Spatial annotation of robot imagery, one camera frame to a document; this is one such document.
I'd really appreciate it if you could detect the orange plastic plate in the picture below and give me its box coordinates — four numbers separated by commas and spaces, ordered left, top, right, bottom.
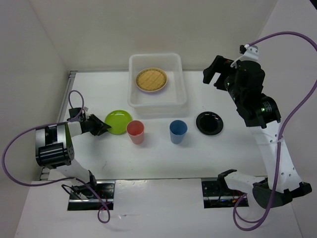
135, 68, 169, 94

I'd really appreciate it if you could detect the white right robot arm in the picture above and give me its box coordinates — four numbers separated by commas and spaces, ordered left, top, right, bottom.
203, 56, 312, 209

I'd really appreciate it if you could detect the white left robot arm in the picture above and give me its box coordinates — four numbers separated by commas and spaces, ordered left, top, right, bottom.
35, 108, 111, 198

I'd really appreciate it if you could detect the translucent white plastic bin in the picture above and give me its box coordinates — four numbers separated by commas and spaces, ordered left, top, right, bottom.
127, 53, 188, 117

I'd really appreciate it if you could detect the red plastic cup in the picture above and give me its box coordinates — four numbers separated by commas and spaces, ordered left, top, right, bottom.
126, 120, 145, 144

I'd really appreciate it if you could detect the black glossy plate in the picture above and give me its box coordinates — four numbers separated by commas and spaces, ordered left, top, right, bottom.
196, 112, 224, 136

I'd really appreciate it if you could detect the blue plastic cup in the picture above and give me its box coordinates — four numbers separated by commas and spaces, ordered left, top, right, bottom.
169, 120, 188, 144

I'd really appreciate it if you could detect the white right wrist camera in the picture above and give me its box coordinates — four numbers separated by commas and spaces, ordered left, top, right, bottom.
239, 44, 259, 61

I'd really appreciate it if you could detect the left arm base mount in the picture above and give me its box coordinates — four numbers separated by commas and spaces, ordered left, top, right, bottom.
61, 180, 115, 211

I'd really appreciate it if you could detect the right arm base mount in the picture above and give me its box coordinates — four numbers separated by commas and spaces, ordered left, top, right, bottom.
201, 178, 243, 209

